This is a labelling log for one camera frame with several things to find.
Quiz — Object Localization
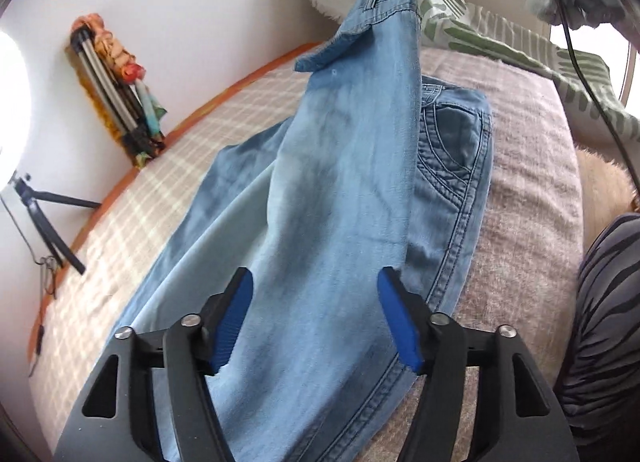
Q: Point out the black ring light cable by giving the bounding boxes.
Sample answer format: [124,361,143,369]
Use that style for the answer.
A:
[0,191,61,378]

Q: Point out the folded silver tripod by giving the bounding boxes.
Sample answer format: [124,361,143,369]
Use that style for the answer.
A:
[70,26,160,168]

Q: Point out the white ring light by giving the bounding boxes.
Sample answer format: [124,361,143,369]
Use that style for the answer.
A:
[0,32,35,190]

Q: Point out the green striped white pillow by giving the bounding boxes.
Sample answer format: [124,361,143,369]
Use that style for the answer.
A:
[311,0,612,144]

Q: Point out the zebra striped clothing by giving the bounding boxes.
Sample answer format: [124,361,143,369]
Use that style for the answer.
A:
[554,213,639,461]

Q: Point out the beige fluffy cushion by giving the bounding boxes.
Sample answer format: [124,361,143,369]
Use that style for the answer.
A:
[576,148,639,249]

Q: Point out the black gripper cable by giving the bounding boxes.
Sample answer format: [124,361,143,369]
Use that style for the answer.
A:
[522,0,640,198]

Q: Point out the pink checkered bed blanket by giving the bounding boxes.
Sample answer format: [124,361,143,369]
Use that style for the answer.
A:
[29,48,584,446]

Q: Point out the orange patterned bed sheet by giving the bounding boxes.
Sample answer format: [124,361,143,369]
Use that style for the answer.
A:
[27,40,331,362]

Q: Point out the small black tripod stand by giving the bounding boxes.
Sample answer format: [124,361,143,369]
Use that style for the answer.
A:
[9,171,101,274]

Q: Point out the light blue denim pants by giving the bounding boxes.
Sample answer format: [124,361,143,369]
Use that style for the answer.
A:
[120,0,492,461]

